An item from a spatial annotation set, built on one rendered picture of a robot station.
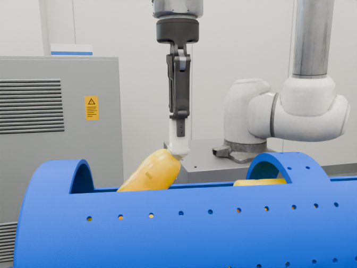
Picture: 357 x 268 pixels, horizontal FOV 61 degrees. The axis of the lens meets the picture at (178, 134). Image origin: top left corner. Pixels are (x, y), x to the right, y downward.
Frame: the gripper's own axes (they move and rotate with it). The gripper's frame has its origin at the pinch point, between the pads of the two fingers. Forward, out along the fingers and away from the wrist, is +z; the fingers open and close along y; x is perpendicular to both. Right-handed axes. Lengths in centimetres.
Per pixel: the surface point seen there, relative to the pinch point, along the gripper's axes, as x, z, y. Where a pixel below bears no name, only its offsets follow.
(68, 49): -50, -23, -143
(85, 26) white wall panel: -57, -50, -254
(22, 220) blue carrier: -23.1, 7.7, 15.7
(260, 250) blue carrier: 9.2, 13.0, 18.8
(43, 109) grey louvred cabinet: -63, 11, -126
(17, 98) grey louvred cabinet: -76, 4, -125
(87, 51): -39, -22, -146
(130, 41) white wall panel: -16, -36, -259
